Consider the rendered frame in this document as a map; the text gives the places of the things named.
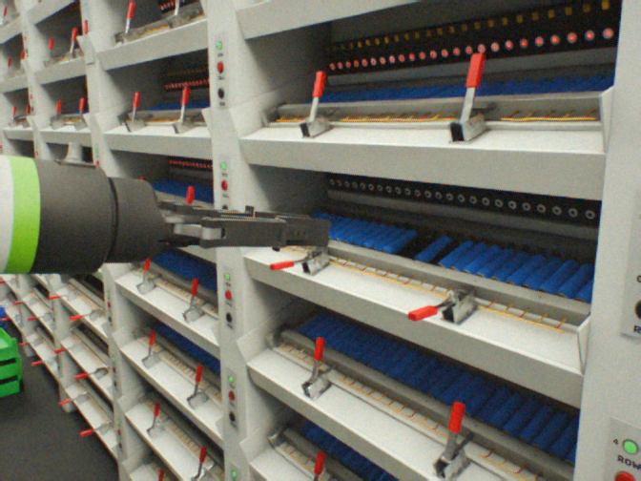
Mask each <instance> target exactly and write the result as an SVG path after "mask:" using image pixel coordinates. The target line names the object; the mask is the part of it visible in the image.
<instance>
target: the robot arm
mask: <svg viewBox="0 0 641 481"><path fill-rule="evenodd" d="M81 146H82V143H76V142H69V151H68V155H67V156H66V158H65V159H62V160H59V158H56V159H52V160H46V159H37V158H28V157H12V156H3V155H0V275H11V274H58V275H59V276H60V279H61V282H62V283H69V280H70V279H71V276H72V274H93V273H95V272H97V271H98V270H99V269H100V268H101V267H102V265H103V264H104V263H142V262H145V261H146V260H147V259H149V258H150V256H151V255H152V253H153V251H154V247H155V245H156V243H157V242H158V241H159V242H168V243H169V244H168V245H169V246H172V247H188V246H189V245H198V246H200V247H201V248H203V249H209V248H215V247H272V250H273V251H277V252H279V251H280V249H281V248H283V247H285V246H317V247H327V246H328V240H329V232H330V224H331V220H326V219H311V218H310V216H308V215H301V214H287V213H274V212H260V211H255V216H254V210H255V207H254V206H249V205H245V212H240V211H239V210H237V209H233V210H224V209H212V208H202V207H201V206H198V205H193V204H182V203H179V202H176V201H171V200H162V201H161V204H159V203H158V201H157V197H156V194H155V190H154V188H153V187H152V185H151V184H150V183H148V182H147V181H145V180H142V179H132V178H114V177H107V175H106V173H105V172H104V170H103V169H102V168H101V167H100V166H98V165H94V164H93V163H92V162H89V163H85V161H82V157H81Z"/></svg>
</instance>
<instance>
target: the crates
mask: <svg viewBox="0 0 641 481"><path fill-rule="evenodd" d="M6 318H7V316H6V308H5V307H4V306H1V307H0V398H2V397H5V396H8V395H12V394H14V393H17V392H21V391H24V381H23V372H22V364H21V356H20V355H18V347H17V340H16V338H11V337H10V336H9V335H8V334H9V333H8V326H7V321H2V319H6Z"/></svg>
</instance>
